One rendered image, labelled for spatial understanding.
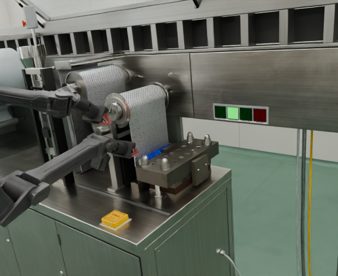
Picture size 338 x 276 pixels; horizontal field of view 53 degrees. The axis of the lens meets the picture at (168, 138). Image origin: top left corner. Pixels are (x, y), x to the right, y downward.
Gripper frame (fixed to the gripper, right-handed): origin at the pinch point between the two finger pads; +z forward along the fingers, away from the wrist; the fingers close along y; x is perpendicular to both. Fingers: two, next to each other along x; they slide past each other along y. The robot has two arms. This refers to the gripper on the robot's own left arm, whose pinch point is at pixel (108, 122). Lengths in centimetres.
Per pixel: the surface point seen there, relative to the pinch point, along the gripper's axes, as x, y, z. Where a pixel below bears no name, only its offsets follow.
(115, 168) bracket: -15.6, -1.5, 14.6
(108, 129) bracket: -2.2, -1.7, 2.6
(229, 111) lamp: 21, 36, 29
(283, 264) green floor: -32, 41, 151
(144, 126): 4.9, 6.9, 13.8
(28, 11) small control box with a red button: 42, -52, -23
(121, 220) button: -34.7, 19.1, 4.5
